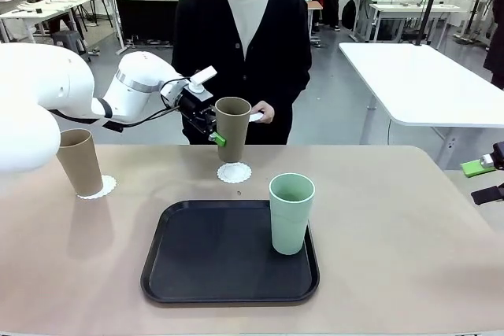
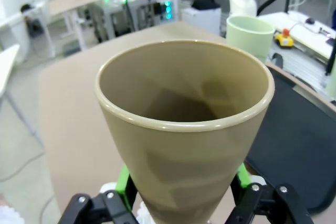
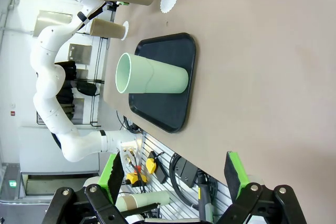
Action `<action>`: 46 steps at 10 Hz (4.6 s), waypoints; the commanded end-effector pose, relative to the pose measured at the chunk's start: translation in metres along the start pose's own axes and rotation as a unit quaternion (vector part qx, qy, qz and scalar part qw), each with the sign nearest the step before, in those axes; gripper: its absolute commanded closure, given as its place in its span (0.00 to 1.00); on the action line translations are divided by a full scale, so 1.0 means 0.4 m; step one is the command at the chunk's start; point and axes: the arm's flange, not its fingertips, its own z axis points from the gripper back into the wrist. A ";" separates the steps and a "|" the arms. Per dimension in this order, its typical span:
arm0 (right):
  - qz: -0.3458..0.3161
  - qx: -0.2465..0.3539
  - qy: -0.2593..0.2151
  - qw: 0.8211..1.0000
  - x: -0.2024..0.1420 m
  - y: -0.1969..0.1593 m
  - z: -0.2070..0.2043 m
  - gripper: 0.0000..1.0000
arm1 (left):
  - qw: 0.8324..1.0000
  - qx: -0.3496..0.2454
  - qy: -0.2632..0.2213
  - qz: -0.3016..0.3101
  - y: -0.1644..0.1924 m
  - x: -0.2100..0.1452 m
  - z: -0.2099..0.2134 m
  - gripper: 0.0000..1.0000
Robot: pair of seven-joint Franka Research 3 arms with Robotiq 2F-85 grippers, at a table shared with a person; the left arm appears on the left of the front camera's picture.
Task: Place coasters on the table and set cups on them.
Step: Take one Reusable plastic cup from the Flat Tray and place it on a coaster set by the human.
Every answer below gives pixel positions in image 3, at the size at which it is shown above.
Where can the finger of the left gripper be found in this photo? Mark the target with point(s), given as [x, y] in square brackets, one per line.
[122, 3]

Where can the black shoulder bag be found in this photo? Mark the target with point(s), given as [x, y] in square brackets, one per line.
[88, 89]

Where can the pale green tall cup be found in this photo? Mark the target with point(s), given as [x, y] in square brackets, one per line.
[157, 77]

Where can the grey handheld device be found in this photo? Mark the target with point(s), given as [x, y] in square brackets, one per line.
[206, 205]

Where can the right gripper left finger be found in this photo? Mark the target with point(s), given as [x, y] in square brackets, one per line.
[113, 176]

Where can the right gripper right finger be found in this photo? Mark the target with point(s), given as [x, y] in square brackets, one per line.
[236, 176]

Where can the black control box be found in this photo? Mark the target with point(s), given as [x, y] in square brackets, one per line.
[186, 172]

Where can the large metal wall plate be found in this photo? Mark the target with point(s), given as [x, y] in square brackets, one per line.
[52, 22]

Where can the black plastic serving tray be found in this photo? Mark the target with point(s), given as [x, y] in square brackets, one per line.
[168, 113]

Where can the rack with dark clothes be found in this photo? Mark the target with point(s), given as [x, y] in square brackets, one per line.
[65, 98]

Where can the yellow emergency stop box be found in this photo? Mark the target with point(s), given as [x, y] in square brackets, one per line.
[134, 178]

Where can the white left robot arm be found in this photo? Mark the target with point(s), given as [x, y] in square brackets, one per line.
[50, 77]

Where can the yellow plug connector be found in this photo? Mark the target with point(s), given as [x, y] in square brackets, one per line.
[151, 165]

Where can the spare pale green cup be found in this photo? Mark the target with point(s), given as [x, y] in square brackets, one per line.
[152, 199]

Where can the black power brick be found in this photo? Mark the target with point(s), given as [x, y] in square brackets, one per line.
[162, 174]

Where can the small metal wall plate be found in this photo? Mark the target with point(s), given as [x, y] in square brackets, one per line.
[80, 53]

